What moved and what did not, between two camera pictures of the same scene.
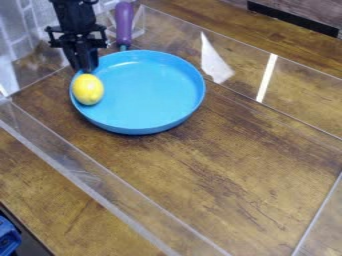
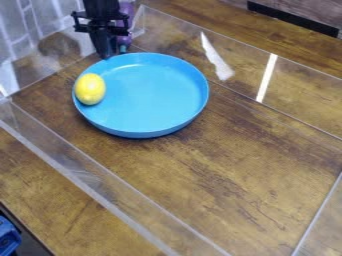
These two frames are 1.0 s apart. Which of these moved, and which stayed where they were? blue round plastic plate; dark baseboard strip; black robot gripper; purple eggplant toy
Moved: black robot gripper
Stayed: purple eggplant toy; dark baseboard strip; blue round plastic plate
